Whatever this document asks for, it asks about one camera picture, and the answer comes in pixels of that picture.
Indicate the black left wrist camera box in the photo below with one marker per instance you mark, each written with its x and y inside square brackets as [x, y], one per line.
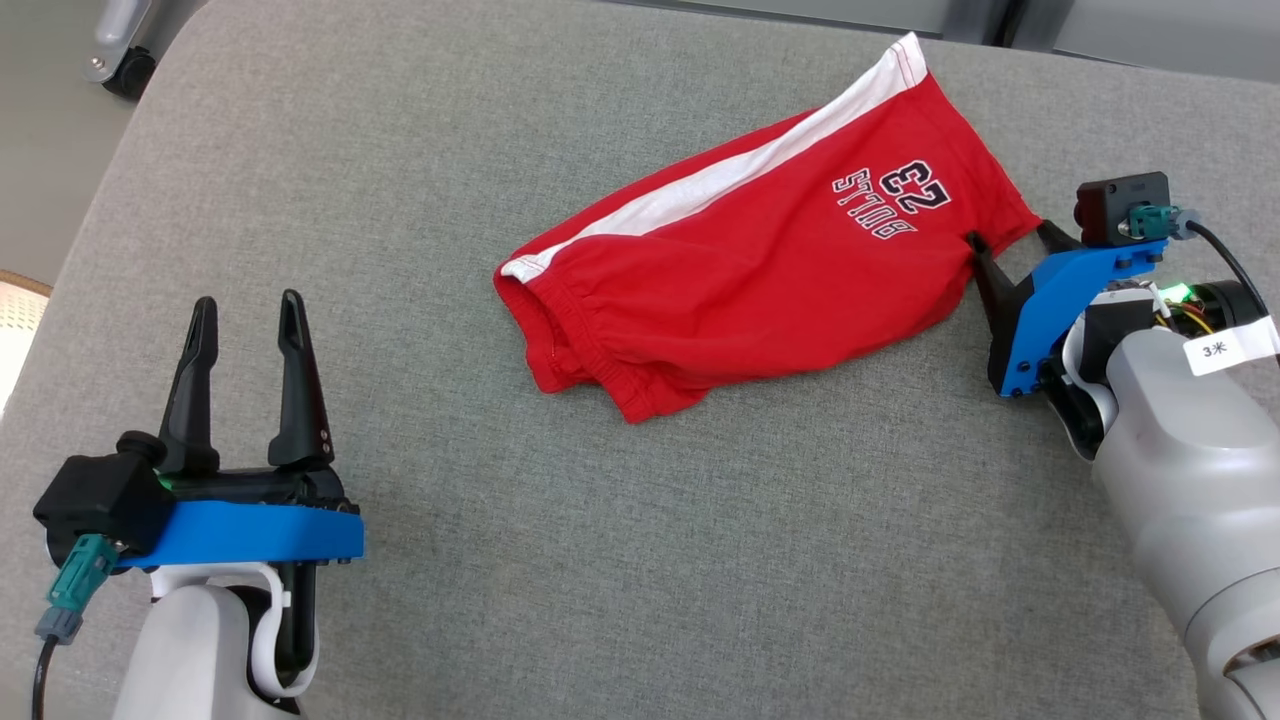
[95, 500]

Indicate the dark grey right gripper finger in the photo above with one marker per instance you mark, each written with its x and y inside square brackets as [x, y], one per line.
[995, 295]
[1052, 243]

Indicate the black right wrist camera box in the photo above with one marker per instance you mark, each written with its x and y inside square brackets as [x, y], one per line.
[1115, 205]

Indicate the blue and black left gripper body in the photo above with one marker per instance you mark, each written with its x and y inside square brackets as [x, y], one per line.
[250, 535]

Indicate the grey partition end leg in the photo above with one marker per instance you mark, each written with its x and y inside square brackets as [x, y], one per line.
[130, 40]

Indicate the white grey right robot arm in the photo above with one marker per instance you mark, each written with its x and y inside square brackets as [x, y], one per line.
[1190, 480]

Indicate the white basket with brown rim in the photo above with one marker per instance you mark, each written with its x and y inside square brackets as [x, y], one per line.
[18, 330]

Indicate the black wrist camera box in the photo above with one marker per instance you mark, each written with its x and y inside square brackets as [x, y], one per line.
[95, 500]
[1115, 205]

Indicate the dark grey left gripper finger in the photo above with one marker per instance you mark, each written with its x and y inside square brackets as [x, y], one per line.
[300, 400]
[195, 400]

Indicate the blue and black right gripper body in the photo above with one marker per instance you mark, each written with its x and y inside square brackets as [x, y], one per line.
[1045, 310]

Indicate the red shorts with white stripe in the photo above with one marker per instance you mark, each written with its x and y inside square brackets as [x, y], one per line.
[760, 270]

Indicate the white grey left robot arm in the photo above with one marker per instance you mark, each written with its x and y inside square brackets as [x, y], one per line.
[200, 650]

